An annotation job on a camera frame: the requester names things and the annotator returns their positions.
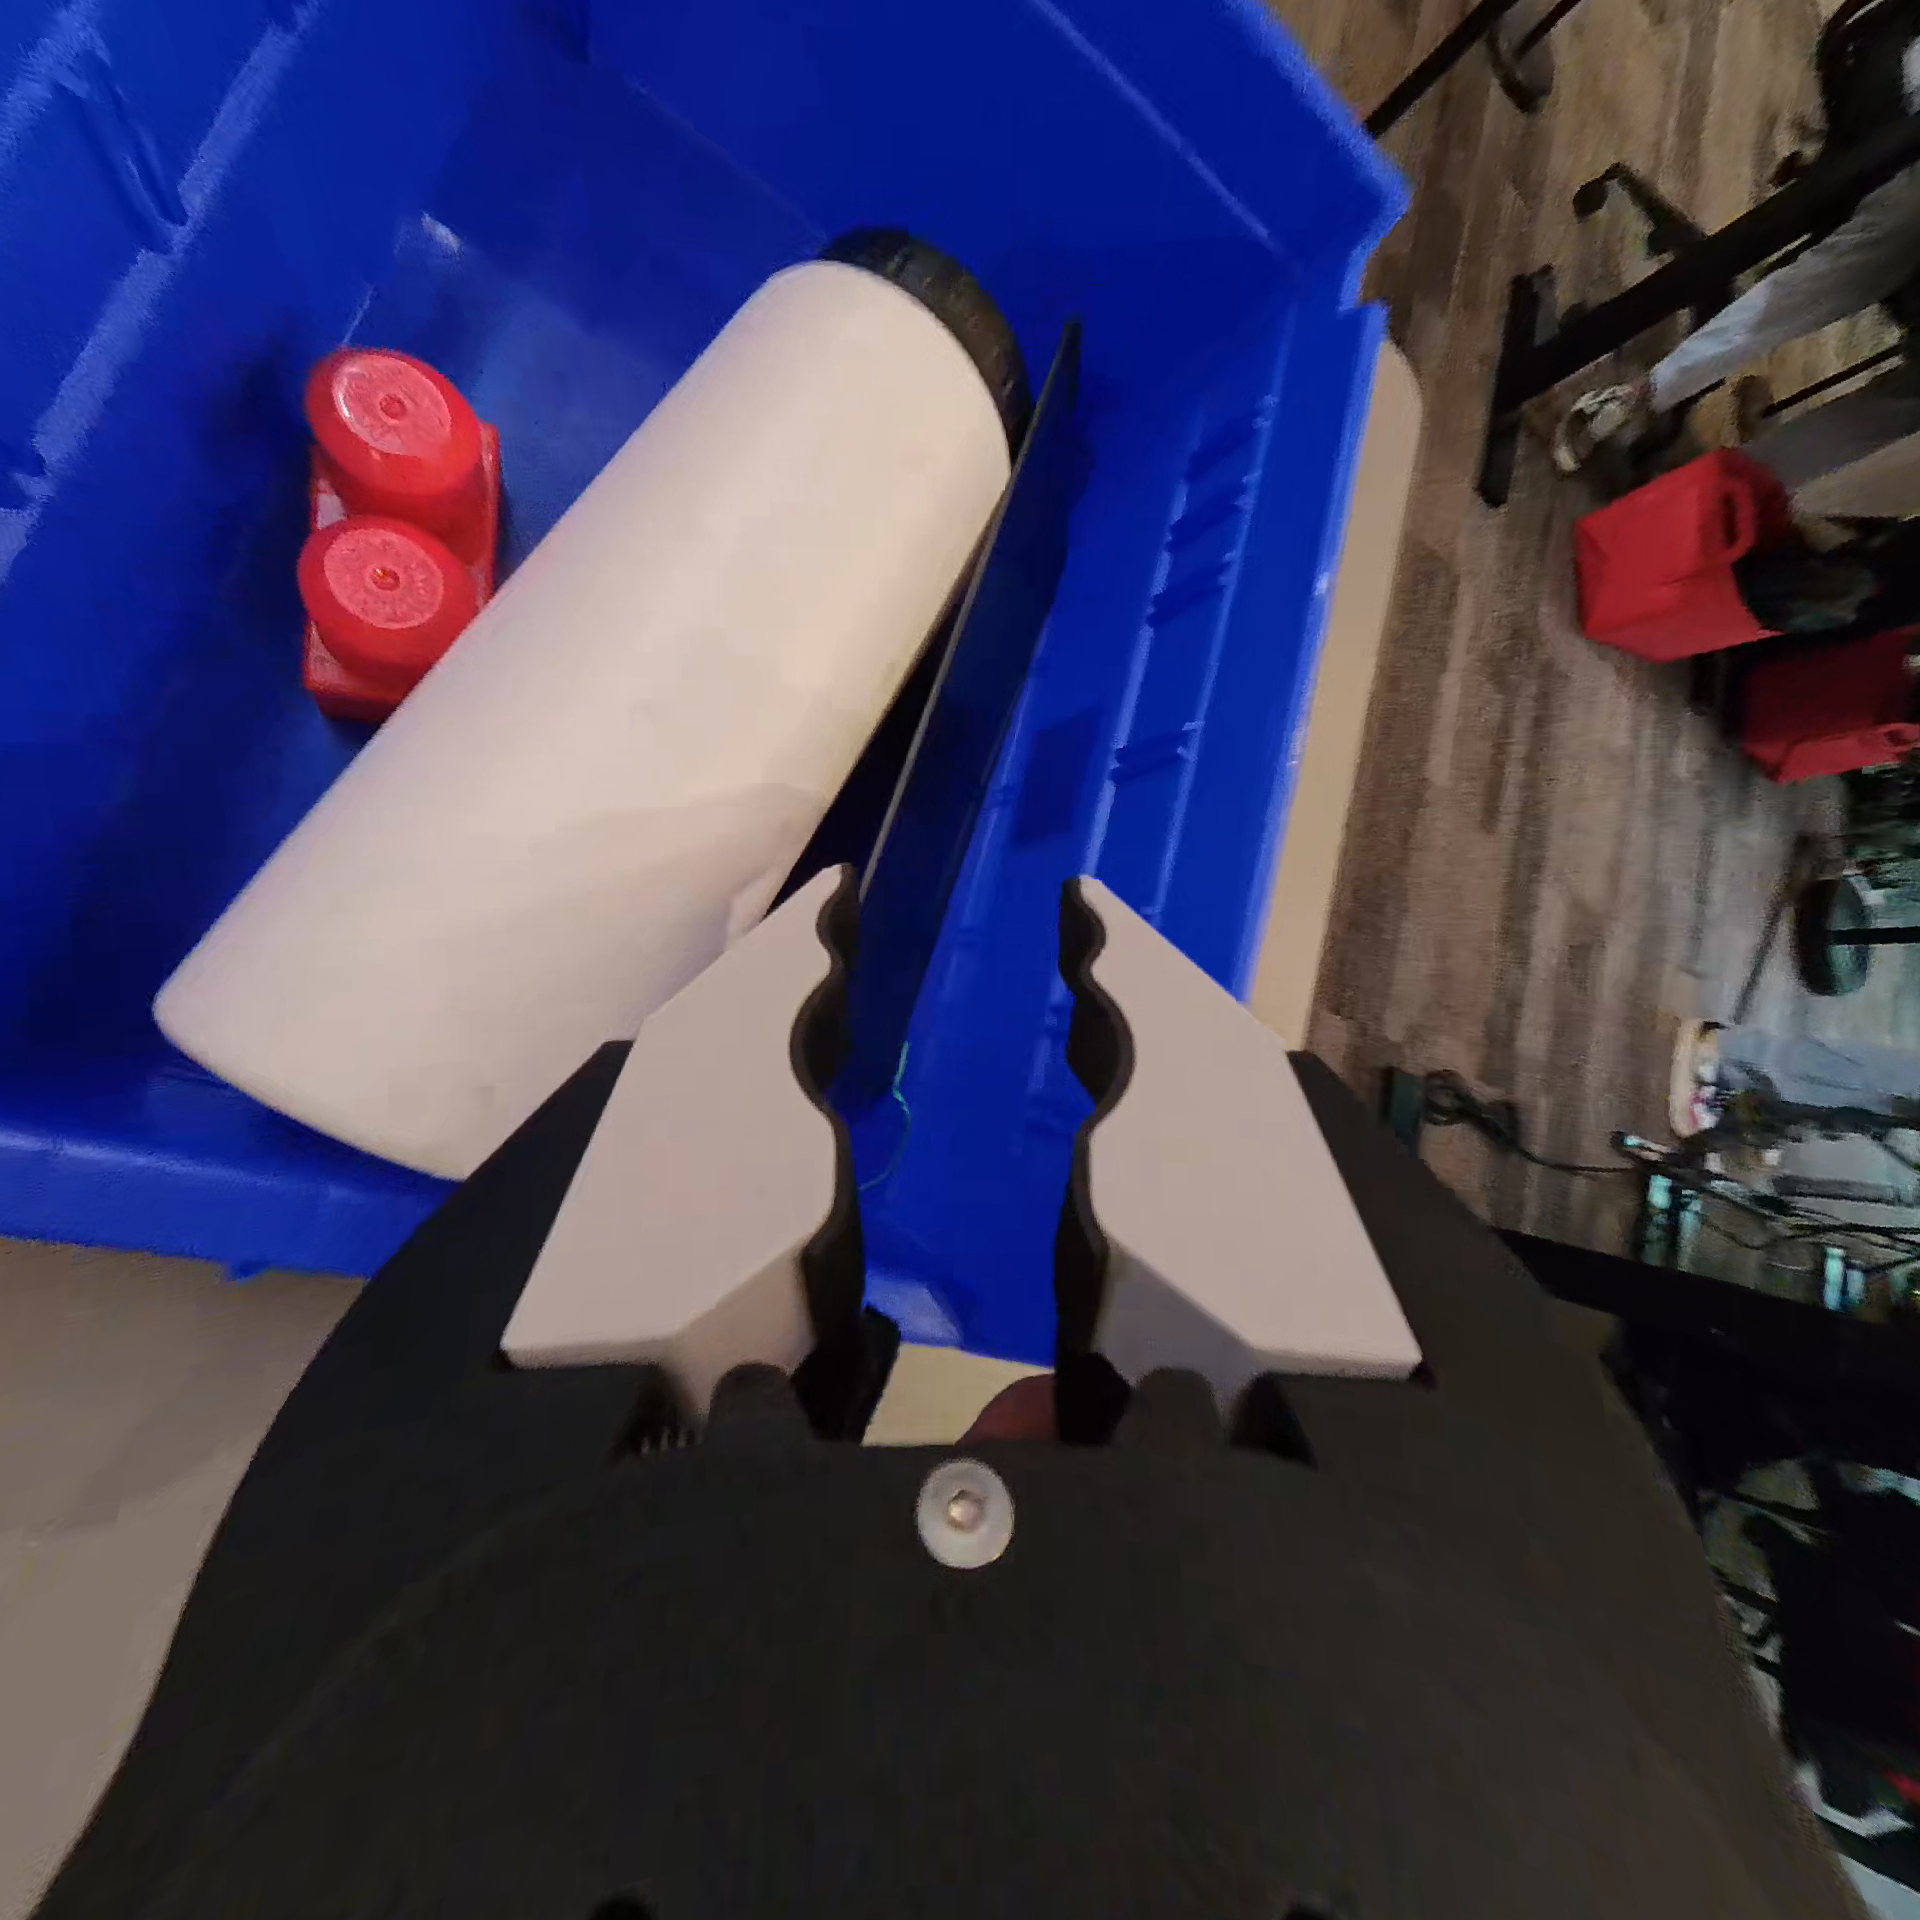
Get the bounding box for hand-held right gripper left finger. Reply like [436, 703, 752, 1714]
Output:
[505, 874, 873, 1414]

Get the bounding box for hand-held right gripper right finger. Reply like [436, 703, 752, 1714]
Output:
[1059, 877, 1426, 1400]

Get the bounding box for white squeeze bottle black cap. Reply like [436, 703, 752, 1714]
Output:
[151, 232, 1031, 1184]

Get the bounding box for thin black plastic strip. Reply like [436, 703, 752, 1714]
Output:
[833, 316, 1091, 1118]

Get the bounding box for red plastic block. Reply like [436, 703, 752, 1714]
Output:
[297, 346, 505, 722]

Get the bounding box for blue plastic bin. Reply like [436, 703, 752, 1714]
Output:
[0, 0, 1414, 1356]

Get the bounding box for red bucket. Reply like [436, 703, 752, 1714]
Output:
[1739, 626, 1920, 789]
[1576, 451, 1794, 667]

